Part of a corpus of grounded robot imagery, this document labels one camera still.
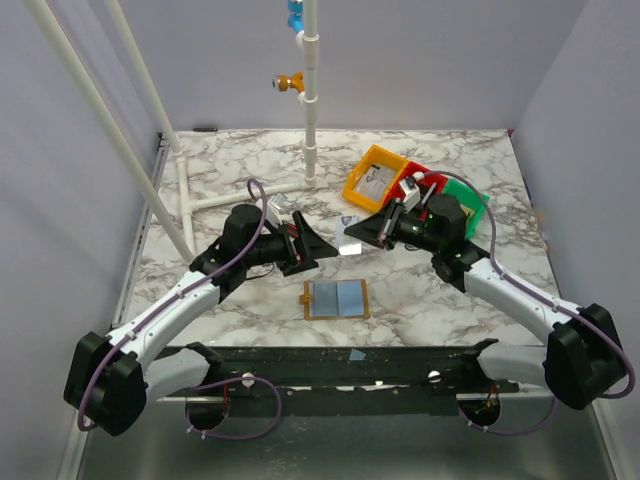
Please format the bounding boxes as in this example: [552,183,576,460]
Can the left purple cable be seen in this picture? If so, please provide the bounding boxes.
[75,178,284,441]

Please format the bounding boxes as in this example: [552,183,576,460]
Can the green plastic bin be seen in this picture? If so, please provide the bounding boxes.
[443,178,489,239]

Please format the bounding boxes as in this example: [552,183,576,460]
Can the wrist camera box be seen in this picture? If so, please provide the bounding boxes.
[266,192,287,229]
[399,172,425,212]

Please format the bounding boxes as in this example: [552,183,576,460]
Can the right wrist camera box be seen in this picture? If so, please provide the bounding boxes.
[399,172,425,212]

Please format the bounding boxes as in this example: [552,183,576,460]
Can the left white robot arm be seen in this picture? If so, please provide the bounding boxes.
[63,204,338,436]

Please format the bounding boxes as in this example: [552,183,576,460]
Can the purple cable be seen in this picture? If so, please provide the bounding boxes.
[75,178,284,441]
[412,170,635,436]

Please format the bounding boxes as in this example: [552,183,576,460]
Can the mustard yellow card holder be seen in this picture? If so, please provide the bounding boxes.
[299,279,370,321]

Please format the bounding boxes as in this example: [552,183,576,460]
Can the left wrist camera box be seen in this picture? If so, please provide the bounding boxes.
[266,192,287,229]

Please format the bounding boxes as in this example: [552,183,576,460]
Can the red black utility knife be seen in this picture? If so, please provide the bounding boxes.
[286,224,301,262]

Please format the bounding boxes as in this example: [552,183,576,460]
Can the orange camera on pole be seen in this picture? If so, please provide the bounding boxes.
[272,72,305,93]

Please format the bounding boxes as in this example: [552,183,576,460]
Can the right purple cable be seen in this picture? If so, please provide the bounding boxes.
[412,170,635,436]

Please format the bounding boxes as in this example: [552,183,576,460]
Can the yellow plastic bin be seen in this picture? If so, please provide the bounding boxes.
[342,145,409,213]

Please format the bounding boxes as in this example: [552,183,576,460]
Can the black mounting rail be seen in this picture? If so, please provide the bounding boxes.
[179,347,518,417]

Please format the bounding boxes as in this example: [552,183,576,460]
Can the white PVC pipe frame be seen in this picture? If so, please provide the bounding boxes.
[24,1,320,262]

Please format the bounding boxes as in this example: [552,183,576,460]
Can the red plastic bin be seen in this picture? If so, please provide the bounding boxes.
[387,162,447,210]

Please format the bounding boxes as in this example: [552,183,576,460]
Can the cards in yellow bin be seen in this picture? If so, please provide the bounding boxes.
[354,164,396,202]

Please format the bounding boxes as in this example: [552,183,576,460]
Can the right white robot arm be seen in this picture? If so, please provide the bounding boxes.
[345,194,630,410]

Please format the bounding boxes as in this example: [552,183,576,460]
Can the silver VIP credit card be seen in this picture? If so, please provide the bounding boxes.
[335,214,364,257]

